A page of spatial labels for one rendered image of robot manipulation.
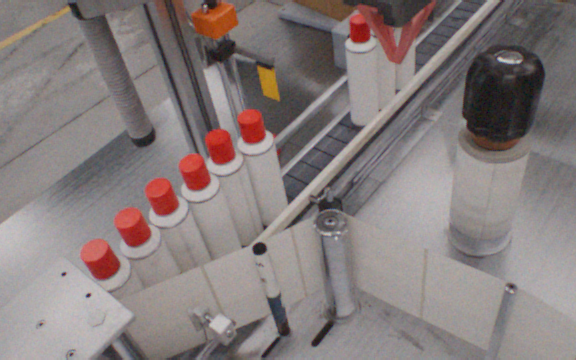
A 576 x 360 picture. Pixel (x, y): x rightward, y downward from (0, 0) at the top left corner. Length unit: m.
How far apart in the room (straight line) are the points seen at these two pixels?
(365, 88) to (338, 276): 0.39
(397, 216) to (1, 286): 0.67
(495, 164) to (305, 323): 0.32
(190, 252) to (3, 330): 0.27
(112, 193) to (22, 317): 0.57
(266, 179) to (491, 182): 0.30
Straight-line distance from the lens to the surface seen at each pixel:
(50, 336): 0.50
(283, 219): 0.80
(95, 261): 0.61
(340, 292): 0.67
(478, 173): 0.68
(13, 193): 2.62
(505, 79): 0.60
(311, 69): 1.23
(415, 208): 0.84
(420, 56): 1.16
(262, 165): 0.74
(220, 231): 0.73
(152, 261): 0.66
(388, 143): 0.98
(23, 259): 1.05
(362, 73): 0.91
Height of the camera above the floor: 1.52
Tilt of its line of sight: 45 degrees down
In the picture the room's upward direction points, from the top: 12 degrees counter-clockwise
